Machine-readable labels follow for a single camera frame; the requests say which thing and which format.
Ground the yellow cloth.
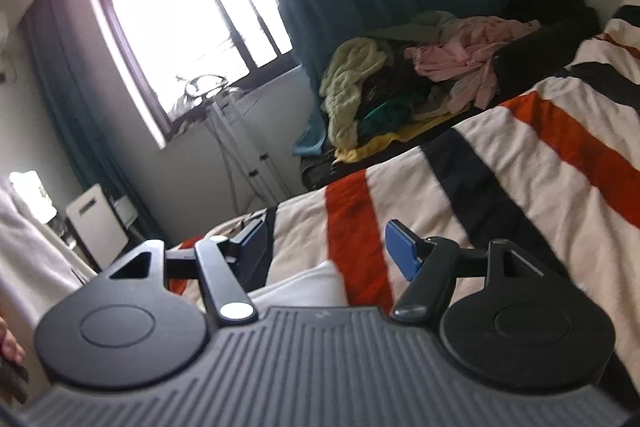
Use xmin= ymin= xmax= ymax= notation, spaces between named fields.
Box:
xmin=334 ymin=114 xmax=454 ymax=165

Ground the light green knitted sweater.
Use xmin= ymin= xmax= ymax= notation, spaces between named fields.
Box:
xmin=319 ymin=37 xmax=394 ymax=150

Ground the white zip-up garment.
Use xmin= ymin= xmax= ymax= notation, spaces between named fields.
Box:
xmin=1 ymin=185 xmax=347 ymax=400

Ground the black garment on bed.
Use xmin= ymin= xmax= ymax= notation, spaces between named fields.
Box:
xmin=491 ymin=0 xmax=601 ymax=105

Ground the dark green garment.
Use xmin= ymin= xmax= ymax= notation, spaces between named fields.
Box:
xmin=358 ymin=96 xmax=416 ymax=142

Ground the window with dark frame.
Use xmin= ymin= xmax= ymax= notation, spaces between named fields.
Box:
xmin=99 ymin=0 xmax=297 ymax=140

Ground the pink garment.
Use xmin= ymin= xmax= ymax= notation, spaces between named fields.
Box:
xmin=405 ymin=16 xmax=541 ymax=114

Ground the striped white orange black blanket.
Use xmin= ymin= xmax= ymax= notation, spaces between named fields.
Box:
xmin=167 ymin=0 xmax=640 ymax=396

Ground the person's hand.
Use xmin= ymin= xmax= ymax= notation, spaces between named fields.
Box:
xmin=0 ymin=317 xmax=25 ymax=365

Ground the teal curtain left of window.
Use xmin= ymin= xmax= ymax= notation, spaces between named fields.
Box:
xmin=21 ymin=0 xmax=168 ymax=241

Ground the white chair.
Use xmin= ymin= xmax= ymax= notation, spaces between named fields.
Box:
xmin=65 ymin=184 xmax=129 ymax=270

